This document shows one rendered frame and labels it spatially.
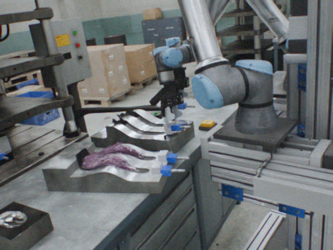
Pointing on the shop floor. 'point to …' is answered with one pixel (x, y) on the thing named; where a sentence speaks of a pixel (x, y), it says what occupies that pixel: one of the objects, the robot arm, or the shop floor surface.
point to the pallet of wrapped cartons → (106, 76)
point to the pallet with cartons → (141, 65)
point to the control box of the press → (78, 47)
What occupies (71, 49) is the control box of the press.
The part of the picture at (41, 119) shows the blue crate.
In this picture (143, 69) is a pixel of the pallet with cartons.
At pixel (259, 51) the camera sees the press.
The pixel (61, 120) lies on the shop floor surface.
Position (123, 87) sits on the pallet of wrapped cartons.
